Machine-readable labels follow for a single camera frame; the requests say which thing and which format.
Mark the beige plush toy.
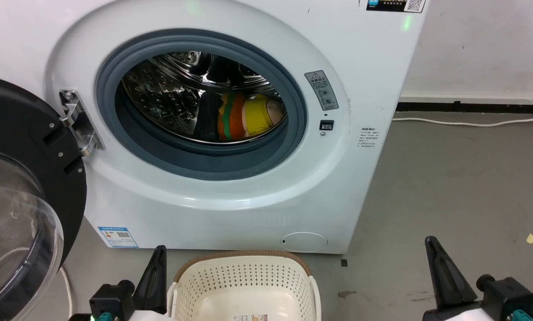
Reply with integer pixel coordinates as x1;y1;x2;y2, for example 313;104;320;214
266;100;287;126

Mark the white floor cable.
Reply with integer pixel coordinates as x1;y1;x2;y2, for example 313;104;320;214
0;247;74;319
392;112;533;128

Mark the cream perforated laundry basket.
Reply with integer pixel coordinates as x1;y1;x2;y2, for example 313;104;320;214
167;250;322;321

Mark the black washer door clear glass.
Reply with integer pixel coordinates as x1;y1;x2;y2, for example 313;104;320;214
0;74;88;321

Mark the round white filter cover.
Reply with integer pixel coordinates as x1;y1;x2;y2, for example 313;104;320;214
279;231;329;253

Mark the yellow plush toy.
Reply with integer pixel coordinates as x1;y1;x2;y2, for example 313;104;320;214
243;94;277;136

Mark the orange plush with green stripe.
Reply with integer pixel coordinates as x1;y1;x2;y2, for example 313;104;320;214
217;91;250;141

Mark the chrome door hinge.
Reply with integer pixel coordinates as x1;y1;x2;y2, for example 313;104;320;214
59;89;105;157

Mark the stainless steel washer drum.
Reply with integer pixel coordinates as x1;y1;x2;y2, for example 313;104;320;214
121;51;290;146

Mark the grey rubber door gasket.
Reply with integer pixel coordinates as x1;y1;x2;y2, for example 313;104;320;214
95;29;308;181

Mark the small printed text label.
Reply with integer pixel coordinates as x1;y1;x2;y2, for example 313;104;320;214
357;127;381;151

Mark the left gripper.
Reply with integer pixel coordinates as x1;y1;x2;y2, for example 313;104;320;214
69;245;176;321

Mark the black QR code sticker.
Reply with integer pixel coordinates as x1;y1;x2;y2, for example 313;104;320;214
366;0;426;13

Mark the white front-load washing machine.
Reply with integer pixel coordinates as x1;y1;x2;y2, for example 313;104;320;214
0;0;428;255

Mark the blue energy label sticker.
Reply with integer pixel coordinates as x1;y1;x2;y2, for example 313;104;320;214
98;226;139;249

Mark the black baseboard strip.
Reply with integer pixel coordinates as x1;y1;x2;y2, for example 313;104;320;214
396;101;533;114

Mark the grey warning sticker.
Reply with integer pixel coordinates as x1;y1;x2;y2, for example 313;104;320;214
304;70;340;111

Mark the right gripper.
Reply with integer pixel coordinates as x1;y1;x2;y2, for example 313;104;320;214
422;236;533;321

